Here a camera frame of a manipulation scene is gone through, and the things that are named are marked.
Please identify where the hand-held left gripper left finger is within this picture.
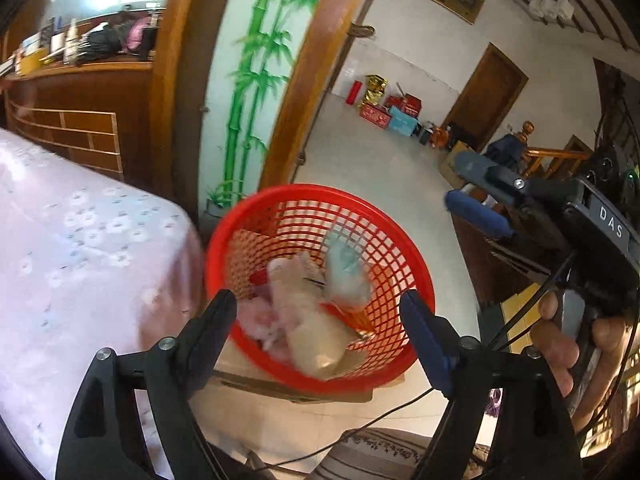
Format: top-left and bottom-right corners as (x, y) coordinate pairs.
(55, 288), (238, 480)

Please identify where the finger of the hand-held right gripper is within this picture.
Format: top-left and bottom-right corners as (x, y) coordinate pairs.
(445, 189), (518, 239)
(457, 149), (531, 196)

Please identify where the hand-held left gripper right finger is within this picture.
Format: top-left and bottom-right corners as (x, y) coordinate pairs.
(400, 290), (583, 480)

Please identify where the cream packet red label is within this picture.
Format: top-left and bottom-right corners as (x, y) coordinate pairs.
(266, 252), (353, 380)

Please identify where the mint white sock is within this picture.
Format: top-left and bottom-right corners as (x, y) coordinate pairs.
(324, 236), (372, 308)

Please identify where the red plastic basket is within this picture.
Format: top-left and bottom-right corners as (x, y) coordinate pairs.
(205, 184), (437, 395)

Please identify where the person's right hand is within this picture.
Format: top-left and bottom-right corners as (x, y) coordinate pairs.
(530, 291), (632, 428)

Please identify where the dark blue cloth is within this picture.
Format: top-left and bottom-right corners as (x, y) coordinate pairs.
(485, 135), (526, 171)

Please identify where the wooden stair railing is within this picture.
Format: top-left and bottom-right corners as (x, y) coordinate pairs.
(520, 120), (593, 181)

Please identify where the dark wooden furniture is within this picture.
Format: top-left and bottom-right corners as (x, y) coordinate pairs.
(450, 210), (566, 321)

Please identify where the wooden door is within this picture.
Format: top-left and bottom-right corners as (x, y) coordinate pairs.
(442, 42), (529, 147)

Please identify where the teal box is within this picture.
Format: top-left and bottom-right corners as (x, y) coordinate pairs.
(389, 106), (421, 137)

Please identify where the red gift box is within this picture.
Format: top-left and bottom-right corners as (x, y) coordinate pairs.
(395, 92), (423, 116)

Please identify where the flat cardboard sheet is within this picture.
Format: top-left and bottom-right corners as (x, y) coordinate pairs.
(207, 345), (406, 406)

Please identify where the striped stool cushion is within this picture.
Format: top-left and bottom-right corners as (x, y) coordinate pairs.
(305, 427), (493, 480)

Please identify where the gold foil bag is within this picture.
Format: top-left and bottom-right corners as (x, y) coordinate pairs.
(357, 74), (387, 107)

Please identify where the etched glass wooden partition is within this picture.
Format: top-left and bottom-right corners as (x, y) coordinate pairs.
(0, 0), (386, 211)

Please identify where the pink bag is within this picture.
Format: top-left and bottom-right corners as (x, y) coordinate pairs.
(125, 17), (153, 53)

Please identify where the black handbag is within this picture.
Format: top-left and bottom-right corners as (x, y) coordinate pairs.
(82, 20), (131, 58)

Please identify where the black cable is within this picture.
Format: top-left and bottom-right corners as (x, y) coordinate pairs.
(250, 250), (581, 471)

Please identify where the white wall lamp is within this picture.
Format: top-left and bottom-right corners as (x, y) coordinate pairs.
(530, 0), (573, 23)

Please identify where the green bamboo wall painting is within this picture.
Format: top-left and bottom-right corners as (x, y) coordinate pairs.
(205, 0), (326, 218)

